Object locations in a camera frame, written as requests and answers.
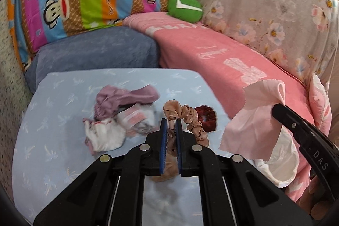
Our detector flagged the green check mark cushion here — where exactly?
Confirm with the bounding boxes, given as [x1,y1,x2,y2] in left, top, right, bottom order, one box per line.
[167,0,203,24]

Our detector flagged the grey floral sheet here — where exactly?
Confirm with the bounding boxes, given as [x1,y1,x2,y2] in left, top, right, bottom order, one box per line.
[198,0,338,84]

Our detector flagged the blue grey cushion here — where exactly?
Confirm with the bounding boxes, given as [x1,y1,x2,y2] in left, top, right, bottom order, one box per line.
[25,26,160,93]

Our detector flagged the pink cloth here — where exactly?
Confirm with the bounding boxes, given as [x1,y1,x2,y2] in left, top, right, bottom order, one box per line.
[220,79,286,161]

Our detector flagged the beige dotted scrunchie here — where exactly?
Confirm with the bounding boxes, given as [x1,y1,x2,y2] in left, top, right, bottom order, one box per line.
[152,100,209,182]

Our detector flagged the pink white pillow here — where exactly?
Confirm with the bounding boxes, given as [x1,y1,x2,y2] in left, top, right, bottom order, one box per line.
[308,74,332,136]

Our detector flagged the white sock with red trim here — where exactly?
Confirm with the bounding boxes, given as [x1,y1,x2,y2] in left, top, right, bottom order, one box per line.
[83,118,126,155]

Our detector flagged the mauve purple garment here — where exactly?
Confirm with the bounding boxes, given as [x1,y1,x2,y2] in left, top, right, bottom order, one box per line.
[94,85,160,121]

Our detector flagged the dark red velvet scrunchie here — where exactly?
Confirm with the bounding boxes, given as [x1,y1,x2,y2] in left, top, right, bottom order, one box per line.
[194,105,217,133]

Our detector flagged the pink white wrapper pad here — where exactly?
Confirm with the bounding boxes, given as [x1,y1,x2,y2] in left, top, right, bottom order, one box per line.
[117,105,147,129]

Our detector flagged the pink bed blanket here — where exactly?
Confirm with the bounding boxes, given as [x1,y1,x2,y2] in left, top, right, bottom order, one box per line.
[122,11,332,202]

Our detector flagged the light blue tablecloth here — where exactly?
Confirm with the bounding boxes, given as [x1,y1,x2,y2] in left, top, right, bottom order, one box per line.
[12,68,230,223]

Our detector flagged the right hand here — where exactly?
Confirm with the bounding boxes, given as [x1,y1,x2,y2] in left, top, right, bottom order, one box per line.
[296,176,334,220]

